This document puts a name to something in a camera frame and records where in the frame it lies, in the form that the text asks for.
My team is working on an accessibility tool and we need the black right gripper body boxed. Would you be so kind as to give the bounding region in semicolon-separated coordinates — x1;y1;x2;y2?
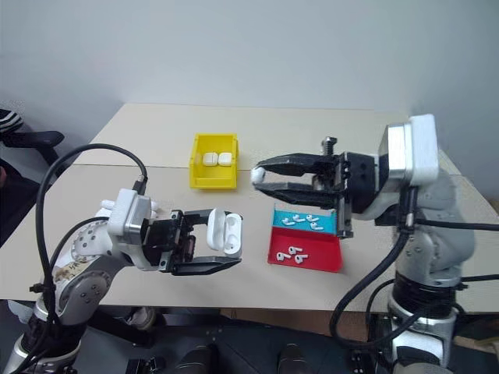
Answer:
311;136;379;239

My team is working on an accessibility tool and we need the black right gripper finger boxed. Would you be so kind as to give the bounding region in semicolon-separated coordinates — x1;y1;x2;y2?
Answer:
254;151;325;175
254;181;338;209

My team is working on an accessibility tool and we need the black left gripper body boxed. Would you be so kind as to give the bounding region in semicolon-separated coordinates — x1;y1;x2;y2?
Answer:
142;209;196;274

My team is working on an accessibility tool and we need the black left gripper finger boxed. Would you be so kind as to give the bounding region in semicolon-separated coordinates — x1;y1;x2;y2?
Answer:
182;209;214;230
172;256;242;277

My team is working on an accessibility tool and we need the yellow plastic bin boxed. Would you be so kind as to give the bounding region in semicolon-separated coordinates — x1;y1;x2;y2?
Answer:
189;132;240;191

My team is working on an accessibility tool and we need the teal plastic tray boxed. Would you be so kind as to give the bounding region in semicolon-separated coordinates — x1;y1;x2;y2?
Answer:
271;202;338;237

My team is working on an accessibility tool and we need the red plastic tray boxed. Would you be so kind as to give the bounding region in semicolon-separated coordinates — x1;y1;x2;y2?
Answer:
266;226;345;273

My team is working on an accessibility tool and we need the white shoe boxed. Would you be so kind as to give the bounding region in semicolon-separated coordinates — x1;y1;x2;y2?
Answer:
124;306;158;330

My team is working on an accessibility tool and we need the dark rounded shape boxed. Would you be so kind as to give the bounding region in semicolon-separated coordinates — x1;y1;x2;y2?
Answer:
278;342;311;374
175;344;214;374

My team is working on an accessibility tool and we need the black office chair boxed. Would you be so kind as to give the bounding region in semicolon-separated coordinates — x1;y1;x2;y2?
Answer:
0;129;65;165

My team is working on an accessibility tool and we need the person in striped sleeve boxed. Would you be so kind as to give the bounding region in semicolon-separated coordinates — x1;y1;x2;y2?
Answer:
0;108;25;136

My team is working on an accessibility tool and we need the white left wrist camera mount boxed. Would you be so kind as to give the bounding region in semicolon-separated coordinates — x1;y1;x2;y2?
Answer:
99;188;163;270

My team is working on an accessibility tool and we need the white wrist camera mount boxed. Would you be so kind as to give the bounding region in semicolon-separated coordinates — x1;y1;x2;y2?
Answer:
99;188;163;270
377;113;441;187

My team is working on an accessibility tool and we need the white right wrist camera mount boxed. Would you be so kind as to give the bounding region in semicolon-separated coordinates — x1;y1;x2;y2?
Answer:
377;113;441;187

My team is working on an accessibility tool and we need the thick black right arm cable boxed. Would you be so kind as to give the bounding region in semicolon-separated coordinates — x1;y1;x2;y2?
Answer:
329;185;420;348

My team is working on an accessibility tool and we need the thin black cable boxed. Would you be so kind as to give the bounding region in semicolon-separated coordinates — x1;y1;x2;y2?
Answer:
416;218;499;231
458;273;499;283

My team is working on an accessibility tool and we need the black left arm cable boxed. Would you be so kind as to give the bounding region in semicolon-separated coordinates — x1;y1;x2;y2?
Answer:
27;143;150;374

